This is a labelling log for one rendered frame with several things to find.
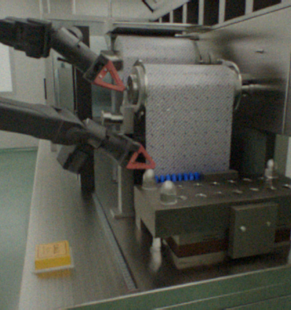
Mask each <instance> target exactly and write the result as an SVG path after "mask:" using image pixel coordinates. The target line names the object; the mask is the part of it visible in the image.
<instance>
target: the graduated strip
mask: <svg viewBox="0 0 291 310"><path fill-rule="evenodd" d="M91 196H92V198H93V202H94V204H95V207H96V209H97V212H98V215H99V216H100V220H101V222H102V225H103V227H104V230H105V233H106V236H107V238H108V240H109V243H110V245H111V248H112V251H113V254H114V256H115V259H116V261H117V263H118V266H119V269H120V272H121V274H122V277H123V279H124V283H125V284H126V287H127V289H128V291H130V290H134V289H139V288H140V287H139V286H138V283H137V282H136V280H135V277H134V275H133V272H132V270H131V268H130V266H129V263H128V262H127V259H126V257H125V255H124V252H123V250H122V247H121V245H120V243H119V241H118V239H117V237H116V235H115V232H114V230H113V227H112V225H111V223H110V221H109V218H108V217H107V214H106V212H105V210H104V207H103V205H102V202H101V201H100V198H99V196H98V194H97V193H91Z"/></svg>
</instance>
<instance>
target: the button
mask: <svg viewBox="0 0 291 310"><path fill-rule="evenodd" d="M68 265H71V261H70V253H69V247H68V241H67V240H66V241H57V242H51V243H46V244H37V245H36V246H35V270H36V271H38V270H42V269H47V268H56V267H60V266H68Z"/></svg>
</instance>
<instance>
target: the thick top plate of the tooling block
mask: <svg viewBox="0 0 291 310"><path fill-rule="evenodd" d="M277 176H278V178H276V179H269V178H265V177H264V176H263V174H251V175H242V176H238V179H228V180H221V181H207V182H204V181H202V180H200V179H198V180H190V181H175V182H172V183H173V184H174V187H175V192H176V200H177V203H175V204H172V205H165V204H161V203H160V202H159V199H160V193H161V191H162V184H163V183H157V186H158V189H157V190H152V191H148V190H143V189H142V186H143V185H134V208H135V210H136V211H137V213H138V214H139V216H140V217H141V219H142V220H143V222H144V223H145V224H146V226H147V228H148V229H149V230H150V232H151V234H152V235H153V236H154V237H155V239H157V238H161V237H170V236H176V235H185V234H190V233H200V232H205V231H210V230H220V229H225V228H229V227H230V216H231V206H237V205H243V204H249V203H259V202H266V201H273V202H275V203H277V204H278V206H277V213H276V221H282V220H287V219H291V189H290V188H289V187H288V186H289V184H290V178H289V177H286V176H284V175H282V174H279V173H277Z"/></svg>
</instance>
